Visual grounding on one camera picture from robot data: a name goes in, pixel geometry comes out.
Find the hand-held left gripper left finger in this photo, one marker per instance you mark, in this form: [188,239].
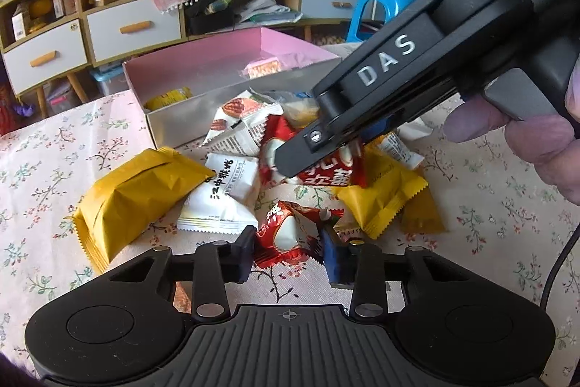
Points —
[247,255]

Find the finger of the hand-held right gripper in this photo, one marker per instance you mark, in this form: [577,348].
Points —
[303,151]

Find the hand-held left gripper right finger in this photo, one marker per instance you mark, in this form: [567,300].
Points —
[336,264]

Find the red snack packet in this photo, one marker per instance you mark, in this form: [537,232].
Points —
[281,233]
[328,174]

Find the clear cake packet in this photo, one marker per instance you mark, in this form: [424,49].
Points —
[304,111]

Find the white black print snack packet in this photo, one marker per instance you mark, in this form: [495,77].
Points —
[217,196]

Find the white nut print snack packet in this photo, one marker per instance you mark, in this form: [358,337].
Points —
[235,115]

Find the yellow snack packet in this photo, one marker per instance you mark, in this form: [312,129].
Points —
[426,219]
[385,192]
[136,196]
[167,99]

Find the pink cardboard box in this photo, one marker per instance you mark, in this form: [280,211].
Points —
[190,124]

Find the person's right hand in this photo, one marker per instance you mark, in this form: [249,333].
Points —
[543,142]

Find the orange biscuit packet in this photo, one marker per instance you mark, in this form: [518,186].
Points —
[262,67]

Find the small white snack packet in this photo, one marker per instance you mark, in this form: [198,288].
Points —
[401,151]

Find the pile of white papers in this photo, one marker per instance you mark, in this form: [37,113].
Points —
[267,10]

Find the black bag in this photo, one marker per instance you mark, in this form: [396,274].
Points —
[206,17]

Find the clear storage bin blue lid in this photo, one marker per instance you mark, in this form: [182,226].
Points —
[106,81]

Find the grey drawer with keyhole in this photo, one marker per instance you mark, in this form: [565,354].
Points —
[45,51]

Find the small brown boxes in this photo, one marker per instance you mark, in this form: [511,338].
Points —
[63,4]

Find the red sack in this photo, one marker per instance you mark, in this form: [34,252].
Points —
[7,108]

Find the yellow fruit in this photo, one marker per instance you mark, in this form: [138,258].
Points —
[40,8]

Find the small white box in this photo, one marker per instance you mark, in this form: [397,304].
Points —
[19,24]

